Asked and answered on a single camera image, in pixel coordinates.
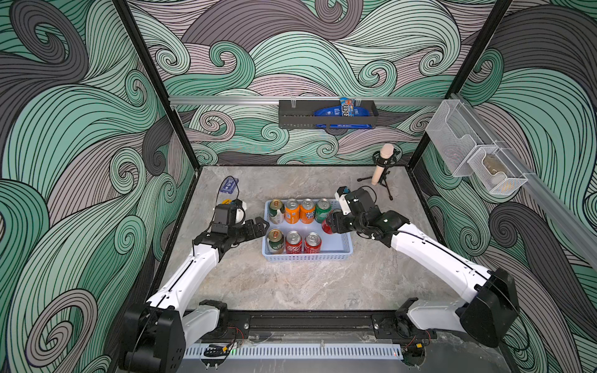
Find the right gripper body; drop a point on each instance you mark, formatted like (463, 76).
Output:
(350, 221)

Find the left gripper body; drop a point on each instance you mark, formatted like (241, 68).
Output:
(239, 233)

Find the green sprite can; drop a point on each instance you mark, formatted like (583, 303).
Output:
(323, 208)

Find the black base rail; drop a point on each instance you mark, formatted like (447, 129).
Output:
(381, 324)

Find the aluminium wall rail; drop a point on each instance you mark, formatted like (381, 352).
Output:
(580, 236)
(274, 100)

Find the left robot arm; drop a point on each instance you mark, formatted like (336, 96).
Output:
(158, 331)

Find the small clear wall bin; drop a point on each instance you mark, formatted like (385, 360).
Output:
(496, 171)

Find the beige microphone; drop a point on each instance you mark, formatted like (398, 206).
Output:
(385, 158)

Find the black microphone tripod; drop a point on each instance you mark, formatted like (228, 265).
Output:
(383, 181)

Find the blue card box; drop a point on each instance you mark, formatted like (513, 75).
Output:
(229, 185)

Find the orange can back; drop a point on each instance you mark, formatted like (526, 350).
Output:
(292, 211)
(307, 211)

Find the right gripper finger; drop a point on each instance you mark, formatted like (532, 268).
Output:
(334, 216)
(337, 226)

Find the large clear wall bin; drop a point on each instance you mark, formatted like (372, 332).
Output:
(453, 137)

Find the aluminium wall rail back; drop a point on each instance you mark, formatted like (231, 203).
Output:
(274, 100)

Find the green white can back-left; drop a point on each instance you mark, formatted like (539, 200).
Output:
(276, 211)

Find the red cola can front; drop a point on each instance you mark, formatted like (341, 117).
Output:
(293, 243)

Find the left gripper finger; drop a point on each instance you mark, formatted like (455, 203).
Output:
(256, 233)
(260, 224)

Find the light blue plastic basket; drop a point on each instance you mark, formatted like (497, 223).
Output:
(334, 246)

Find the red cola can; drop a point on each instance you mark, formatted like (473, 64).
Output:
(326, 228)
(293, 243)

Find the green gold can front-left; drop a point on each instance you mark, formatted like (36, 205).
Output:
(275, 241)

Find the black wall shelf basket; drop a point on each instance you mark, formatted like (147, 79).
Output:
(299, 114)

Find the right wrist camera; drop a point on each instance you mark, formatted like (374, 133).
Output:
(345, 198)

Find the blue snack packet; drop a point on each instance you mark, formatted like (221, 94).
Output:
(346, 108)

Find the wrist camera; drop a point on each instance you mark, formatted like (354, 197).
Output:
(345, 198)
(241, 214)

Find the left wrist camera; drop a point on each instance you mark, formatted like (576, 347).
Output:
(241, 214)

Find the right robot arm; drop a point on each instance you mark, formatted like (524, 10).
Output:
(488, 303)

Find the white perforated cable tray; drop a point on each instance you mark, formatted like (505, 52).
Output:
(336, 351)

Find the aluminium wall rail right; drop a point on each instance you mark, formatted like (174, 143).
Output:
(580, 236)

